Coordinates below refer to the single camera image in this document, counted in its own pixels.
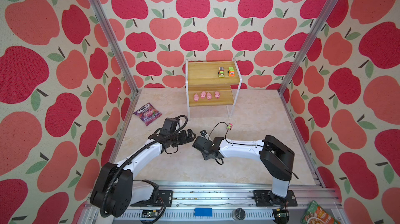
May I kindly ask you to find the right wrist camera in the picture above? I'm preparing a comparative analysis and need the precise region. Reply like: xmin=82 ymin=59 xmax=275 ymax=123
xmin=201 ymin=130 xmax=208 ymax=137

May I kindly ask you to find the purple candy bag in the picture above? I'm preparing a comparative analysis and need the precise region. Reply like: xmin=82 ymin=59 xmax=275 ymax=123
xmin=134 ymin=103 xmax=162 ymax=126

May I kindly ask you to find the orange green toy car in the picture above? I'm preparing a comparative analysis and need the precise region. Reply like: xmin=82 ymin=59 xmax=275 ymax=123
xmin=228 ymin=67 xmax=235 ymax=77

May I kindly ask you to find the wooden two-tier shelf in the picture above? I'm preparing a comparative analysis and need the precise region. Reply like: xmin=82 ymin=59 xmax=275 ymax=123
xmin=185 ymin=58 xmax=243 ymax=118

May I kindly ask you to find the left aluminium frame post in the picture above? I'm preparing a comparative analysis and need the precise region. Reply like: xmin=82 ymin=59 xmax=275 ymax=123
xmin=89 ymin=0 xmax=139 ymax=96

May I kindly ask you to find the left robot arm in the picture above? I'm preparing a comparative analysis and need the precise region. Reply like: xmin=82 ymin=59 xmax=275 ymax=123
xmin=90 ymin=115 xmax=196 ymax=218

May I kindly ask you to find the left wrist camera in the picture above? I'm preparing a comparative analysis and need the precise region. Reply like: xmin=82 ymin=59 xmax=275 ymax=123
xmin=162 ymin=118 xmax=180 ymax=132

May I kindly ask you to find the yellow green toy car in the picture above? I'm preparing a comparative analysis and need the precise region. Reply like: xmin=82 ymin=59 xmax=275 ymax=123
xmin=218 ymin=67 xmax=225 ymax=78

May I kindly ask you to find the blue block on rail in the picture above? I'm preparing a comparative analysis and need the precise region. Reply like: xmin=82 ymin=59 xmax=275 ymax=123
xmin=194 ymin=207 xmax=213 ymax=217

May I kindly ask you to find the round black knob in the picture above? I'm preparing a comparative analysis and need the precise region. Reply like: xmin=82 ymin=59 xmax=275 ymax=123
xmin=232 ymin=208 xmax=246 ymax=220

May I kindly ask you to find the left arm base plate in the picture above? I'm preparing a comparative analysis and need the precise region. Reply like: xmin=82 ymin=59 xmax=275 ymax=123
xmin=130 ymin=190 xmax=173 ymax=207

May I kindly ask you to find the right aluminium frame post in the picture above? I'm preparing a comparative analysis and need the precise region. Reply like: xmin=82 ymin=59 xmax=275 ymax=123
xmin=278 ymin=0 xmax=339 ymax=98

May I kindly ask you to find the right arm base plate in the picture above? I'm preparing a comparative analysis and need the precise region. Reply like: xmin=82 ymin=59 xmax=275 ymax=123
xmin=252 ymin=190 xmax=298 ymax=207

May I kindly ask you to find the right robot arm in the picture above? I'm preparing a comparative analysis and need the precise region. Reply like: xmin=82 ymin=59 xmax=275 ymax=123
xmin=193 ymin=135 xmax=295 ymax=206

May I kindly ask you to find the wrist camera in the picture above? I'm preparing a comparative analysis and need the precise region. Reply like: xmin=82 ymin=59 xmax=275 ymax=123
xmin=201 ymin=130 xmax=208 ymax=137
xmin=162 ymin=118 xmax=180 ymax=132

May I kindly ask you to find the green snack bag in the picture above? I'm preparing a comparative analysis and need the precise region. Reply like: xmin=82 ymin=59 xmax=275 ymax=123
xmin=301 ymin=201 xmax=340 ymax=224

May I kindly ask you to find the aluminium frame post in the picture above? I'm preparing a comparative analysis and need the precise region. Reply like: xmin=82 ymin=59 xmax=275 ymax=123
xmin=278 ymin=0 xmax=339 ymax=98
xmin=89 ymin=0 xmax=139 ymax=96

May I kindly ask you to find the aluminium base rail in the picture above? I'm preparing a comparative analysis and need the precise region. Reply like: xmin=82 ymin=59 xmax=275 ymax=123
xmin=74 ymin=180 xmax=341 ymax=224

